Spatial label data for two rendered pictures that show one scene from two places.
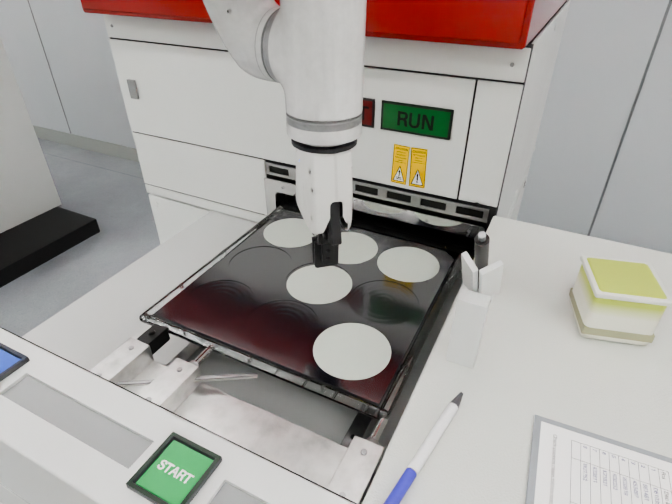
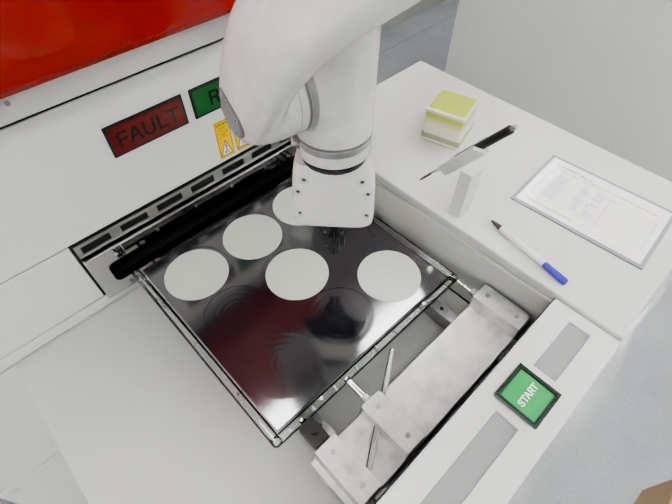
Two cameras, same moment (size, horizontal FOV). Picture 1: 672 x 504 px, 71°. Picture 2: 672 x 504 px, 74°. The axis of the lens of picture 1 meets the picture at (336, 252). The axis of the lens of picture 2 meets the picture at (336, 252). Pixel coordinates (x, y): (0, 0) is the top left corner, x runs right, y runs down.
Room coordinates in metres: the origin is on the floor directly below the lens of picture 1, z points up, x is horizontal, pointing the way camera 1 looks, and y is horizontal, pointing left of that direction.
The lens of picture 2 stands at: (0.38, 0.39, 1.48)
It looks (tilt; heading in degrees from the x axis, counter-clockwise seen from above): 52 degrees down; 290
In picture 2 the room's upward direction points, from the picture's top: straight up
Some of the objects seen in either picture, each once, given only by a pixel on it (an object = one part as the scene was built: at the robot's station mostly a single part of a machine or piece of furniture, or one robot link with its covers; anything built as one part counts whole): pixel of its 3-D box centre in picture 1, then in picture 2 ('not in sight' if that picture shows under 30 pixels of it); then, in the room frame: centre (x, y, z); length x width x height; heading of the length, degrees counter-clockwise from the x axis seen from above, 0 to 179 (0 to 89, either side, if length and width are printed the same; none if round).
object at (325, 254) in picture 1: (328, 249); (346, 232); (0.50, 0.01, 1.01); 0.03 x 0.03 x 0.07; 16
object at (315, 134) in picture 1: (323, 123); (332, 138); (0.52, 0.01, 1.17); 0.09 x 0.08 x 0.03; 16
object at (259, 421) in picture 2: (223, 254); (197, 347); (0.66, 0.19, 0.90); 0.37 x 0.01 x 0.01; 153
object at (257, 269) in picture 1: (318, 282); (293, 274); (0.58, 0.03, 0.90); 0.34 x 0.34 x 0.01; 63
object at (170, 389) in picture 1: (166, 392); (391, 423); (0.37, 0.20, 0.89); 0.08 x 0.03 x 0.03; 153
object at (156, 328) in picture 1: (153, 338); (314, 433); (0.46, 0.24, 0.90); 0.04 x 0.02 x 0.03; 153
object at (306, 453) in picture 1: (222, 433); (426, 391); (0.33, 0.13, 0.87); 0.36 x 0.08 x 0.03; 63
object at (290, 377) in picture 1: (250, 361); (375, 349); (0.42, 0.11, 0.90); 0.38 x 0.01 x 0.01; 63
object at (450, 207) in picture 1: (366, 189); (201, 182); (0.78, -0.06, 0.96); 0.44 x 0.01 x 0.02; 63
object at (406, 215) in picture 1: (364, 221); (212, 210); (0.77, -0.05, 0.89); 0.44 x 0.02 x 0.10; 63
